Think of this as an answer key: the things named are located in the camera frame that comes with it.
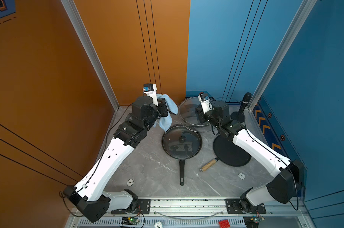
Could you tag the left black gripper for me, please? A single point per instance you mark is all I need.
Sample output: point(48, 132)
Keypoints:
point(162, 112)

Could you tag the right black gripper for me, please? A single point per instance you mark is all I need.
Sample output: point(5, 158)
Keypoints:
point(202, 117)

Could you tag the glass lid of pan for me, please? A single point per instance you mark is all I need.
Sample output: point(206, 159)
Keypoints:
point(188, 114)

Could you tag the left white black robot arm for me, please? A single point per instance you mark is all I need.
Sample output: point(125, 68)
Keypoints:
point(88, 195)

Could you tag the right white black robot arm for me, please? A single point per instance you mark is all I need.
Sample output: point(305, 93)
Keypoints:
point(288, 175)

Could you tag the glass lid on frying pan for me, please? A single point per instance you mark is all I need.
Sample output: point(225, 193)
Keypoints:
point(182, 141)

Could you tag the black microphone on stand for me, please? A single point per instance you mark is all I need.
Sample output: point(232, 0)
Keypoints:
point(239, 115)

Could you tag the right white round marker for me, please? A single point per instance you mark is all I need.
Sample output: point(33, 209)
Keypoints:
point(241, 176)

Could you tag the white round marker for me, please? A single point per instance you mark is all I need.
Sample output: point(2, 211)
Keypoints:
point(241, 176)
point(130, 182)

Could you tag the left white round marker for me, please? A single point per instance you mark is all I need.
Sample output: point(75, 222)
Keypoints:
point(130, 182)

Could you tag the red perforated block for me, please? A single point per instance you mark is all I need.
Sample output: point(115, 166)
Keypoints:
point(224, 224)

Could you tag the small green circuit board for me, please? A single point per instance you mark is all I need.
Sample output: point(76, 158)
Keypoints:
point(130, 222)

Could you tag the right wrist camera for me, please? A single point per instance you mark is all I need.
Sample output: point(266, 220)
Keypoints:
point(205, 102)

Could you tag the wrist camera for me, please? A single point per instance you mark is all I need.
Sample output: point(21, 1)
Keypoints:
point(150, 89)
point(205, 102)

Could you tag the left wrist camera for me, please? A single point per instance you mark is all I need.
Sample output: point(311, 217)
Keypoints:
point(150, 89)

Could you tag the flat black pan wooden handle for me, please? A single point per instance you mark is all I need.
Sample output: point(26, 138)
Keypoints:
point(227, 152)

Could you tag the aluminium front rail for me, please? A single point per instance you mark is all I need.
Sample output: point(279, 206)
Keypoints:
point(207, 206)

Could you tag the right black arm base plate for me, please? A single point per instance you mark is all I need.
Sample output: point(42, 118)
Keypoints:
point(239, 206)

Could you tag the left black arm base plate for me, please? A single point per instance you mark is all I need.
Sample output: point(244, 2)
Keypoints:
point(143, 206)

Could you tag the right circuit board with wires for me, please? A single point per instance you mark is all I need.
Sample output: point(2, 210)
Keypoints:
point(257, 219)

